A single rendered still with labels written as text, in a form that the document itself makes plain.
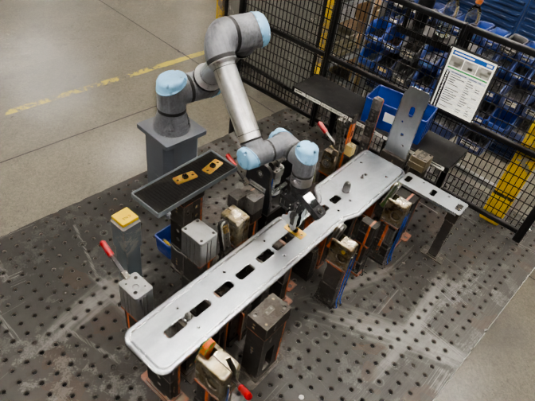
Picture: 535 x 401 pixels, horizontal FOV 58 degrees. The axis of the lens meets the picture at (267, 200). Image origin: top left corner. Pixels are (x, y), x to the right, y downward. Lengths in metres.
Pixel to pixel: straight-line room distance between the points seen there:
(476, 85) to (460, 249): 0.74
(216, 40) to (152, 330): 0.89
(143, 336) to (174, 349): 0.10
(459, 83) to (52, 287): 1.90
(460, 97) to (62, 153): 2.68
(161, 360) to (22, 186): 2.32
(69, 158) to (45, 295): 1.86
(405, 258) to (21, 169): 2.61
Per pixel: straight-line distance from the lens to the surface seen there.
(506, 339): 3.19
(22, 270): 2.12
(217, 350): 1.40
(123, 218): 1.58
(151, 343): 1.49
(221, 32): 1.59
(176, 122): 1.98
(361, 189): 2.05
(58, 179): 3.58
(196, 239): 1.58
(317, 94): 2.56
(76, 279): 2.04
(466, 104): 2.41
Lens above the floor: 2.27
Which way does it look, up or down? 42 degrees down
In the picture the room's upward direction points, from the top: 10 degrees clockwise
